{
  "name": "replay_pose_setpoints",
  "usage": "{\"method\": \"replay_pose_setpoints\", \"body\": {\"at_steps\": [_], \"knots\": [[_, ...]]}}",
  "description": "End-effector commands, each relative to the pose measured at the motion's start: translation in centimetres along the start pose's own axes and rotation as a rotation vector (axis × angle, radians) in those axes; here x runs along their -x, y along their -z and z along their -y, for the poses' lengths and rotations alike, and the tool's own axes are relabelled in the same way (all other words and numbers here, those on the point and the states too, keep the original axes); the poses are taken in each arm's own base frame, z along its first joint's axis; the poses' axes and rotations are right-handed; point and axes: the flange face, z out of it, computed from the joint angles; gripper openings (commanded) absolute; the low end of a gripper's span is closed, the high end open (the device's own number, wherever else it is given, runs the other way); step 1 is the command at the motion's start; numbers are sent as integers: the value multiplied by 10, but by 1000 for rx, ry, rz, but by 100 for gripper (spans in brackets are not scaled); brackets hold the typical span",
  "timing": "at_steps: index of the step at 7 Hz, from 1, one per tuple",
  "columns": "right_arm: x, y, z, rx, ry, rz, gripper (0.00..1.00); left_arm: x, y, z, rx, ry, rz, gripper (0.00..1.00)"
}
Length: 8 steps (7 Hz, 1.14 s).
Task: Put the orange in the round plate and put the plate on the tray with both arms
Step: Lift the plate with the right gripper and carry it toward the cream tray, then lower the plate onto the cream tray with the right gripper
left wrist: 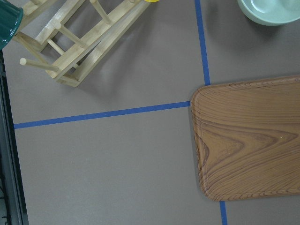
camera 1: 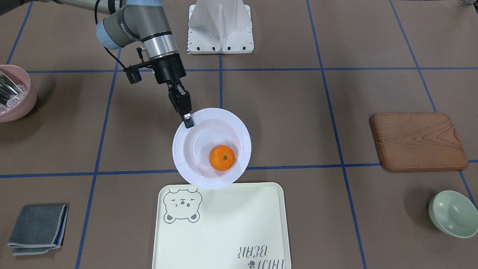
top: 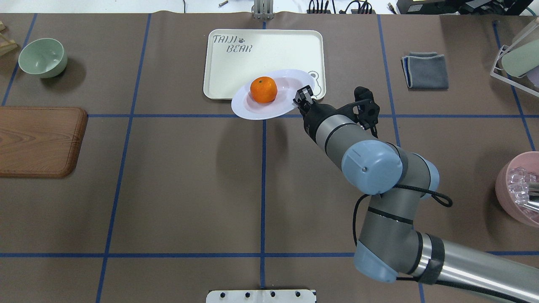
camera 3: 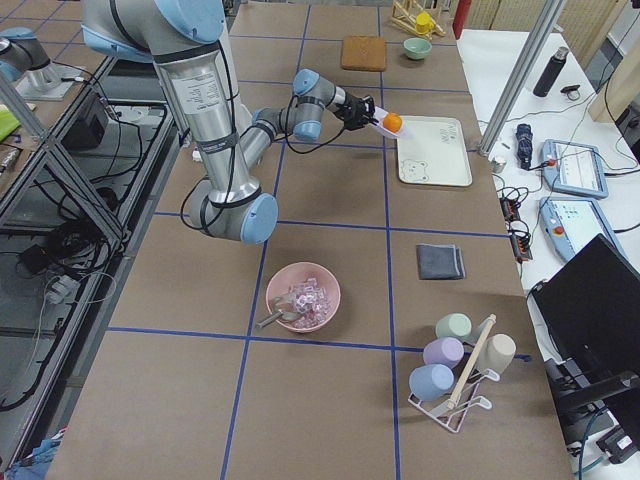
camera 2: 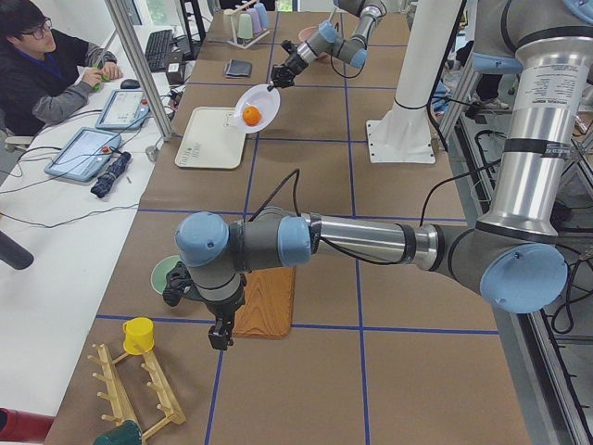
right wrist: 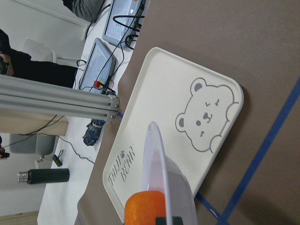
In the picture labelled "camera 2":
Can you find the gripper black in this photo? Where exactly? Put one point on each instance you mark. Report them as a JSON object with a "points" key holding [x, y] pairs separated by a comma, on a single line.
{"points": [[221, 311], [292, 60]]}

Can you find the white round plate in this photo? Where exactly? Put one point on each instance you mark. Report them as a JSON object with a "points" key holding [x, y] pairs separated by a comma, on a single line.
{"points": [[267, 101]]}

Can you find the orange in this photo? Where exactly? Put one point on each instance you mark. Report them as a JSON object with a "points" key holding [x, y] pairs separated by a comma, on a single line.
{"points": [[251, 115]]}

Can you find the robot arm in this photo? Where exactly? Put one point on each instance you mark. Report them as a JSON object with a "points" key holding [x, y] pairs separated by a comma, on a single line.
{"points": [[509, 257], [327, 39]]}

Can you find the cream bear tray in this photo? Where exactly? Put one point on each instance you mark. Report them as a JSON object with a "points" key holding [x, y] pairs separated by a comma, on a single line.
{"points": [[211, 140]]}

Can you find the folded grey cloth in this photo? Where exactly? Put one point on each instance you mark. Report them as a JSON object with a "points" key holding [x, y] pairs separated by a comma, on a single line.
{"points": [[235, 69]]}

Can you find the wooden cutting board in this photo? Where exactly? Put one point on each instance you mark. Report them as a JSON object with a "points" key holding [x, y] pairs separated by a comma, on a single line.
{"points": [[268, 311]]}

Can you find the purple cup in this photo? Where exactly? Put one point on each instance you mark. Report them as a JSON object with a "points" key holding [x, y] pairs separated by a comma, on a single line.
{"points": [[255, 20]]}

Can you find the green cup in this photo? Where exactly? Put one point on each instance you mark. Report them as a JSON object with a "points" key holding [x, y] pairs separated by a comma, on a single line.
{"points": [[244, 27]]}

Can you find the pink bowl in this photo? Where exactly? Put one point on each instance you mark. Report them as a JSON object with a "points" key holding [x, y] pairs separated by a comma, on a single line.
{"points": [[306, 33]]}

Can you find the blue cup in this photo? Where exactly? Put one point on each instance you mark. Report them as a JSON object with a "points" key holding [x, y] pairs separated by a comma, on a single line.
{"points": [[263, 15]]}

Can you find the yellow mug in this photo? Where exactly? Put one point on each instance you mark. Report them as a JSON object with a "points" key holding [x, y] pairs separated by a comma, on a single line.
{"points": [[138, 335]]}

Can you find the light green bowl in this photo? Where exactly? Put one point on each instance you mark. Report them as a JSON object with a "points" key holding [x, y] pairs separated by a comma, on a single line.
{"points": [[160, 271]]}

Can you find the black keyboard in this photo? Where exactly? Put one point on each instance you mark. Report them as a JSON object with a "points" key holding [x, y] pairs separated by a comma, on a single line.
{"points": [[157, 49]]}

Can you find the wooden mug rack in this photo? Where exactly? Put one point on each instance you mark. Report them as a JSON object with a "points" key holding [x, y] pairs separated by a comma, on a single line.
{"points": [[137, 390]]}

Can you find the dark green mug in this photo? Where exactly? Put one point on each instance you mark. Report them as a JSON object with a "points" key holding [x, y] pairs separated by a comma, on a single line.
{"points": [[128, 433]]}

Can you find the black computer mouse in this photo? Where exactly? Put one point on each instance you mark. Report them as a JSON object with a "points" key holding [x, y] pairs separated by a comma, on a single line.
{"points": [[129, 84]]}

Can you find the teach pendant far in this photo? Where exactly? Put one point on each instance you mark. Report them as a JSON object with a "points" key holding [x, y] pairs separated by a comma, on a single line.
{"points": [[126, 109]]}

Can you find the teach pendant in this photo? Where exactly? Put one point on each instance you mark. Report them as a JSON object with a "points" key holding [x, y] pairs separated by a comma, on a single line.
{"points": [[84, 156], [126, 109]]}

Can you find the folded dark umbrella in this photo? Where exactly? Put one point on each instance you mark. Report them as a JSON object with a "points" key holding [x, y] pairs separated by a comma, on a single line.
{"points": [[105, 182]]}

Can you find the teach pendant near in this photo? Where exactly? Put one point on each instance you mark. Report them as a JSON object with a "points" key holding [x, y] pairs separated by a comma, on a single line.
{"points": [[84, 156]]}

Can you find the red cylinder object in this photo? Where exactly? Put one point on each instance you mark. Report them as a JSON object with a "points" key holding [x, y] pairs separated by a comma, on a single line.
{"points": [[24, 427]]}

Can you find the seated person in black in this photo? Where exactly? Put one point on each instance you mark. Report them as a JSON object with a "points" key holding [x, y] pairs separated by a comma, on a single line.
{"points": [[46, 75]]}

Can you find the white wire cup rack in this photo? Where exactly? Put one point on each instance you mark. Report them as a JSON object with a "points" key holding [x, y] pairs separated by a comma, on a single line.
{"points": [[245, 43]]}

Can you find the wooden rack dowel handle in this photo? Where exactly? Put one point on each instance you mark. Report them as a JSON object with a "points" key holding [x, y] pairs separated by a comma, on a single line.
{"points": [[237, 5]]}

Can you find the aluminium frame post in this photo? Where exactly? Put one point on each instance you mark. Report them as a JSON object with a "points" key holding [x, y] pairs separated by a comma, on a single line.
{"points": [[136, 57]]}

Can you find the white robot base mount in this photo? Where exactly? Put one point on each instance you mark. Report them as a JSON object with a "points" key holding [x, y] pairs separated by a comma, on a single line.
{"points": [[403, 135]]}

